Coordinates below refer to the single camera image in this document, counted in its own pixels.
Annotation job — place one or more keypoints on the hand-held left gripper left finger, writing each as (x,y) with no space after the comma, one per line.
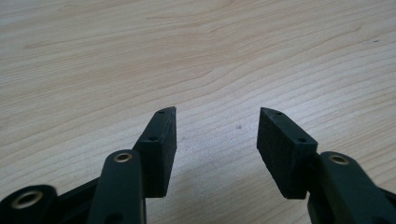
(159,155)

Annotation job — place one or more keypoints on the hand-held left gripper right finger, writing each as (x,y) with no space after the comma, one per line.
(281,155)

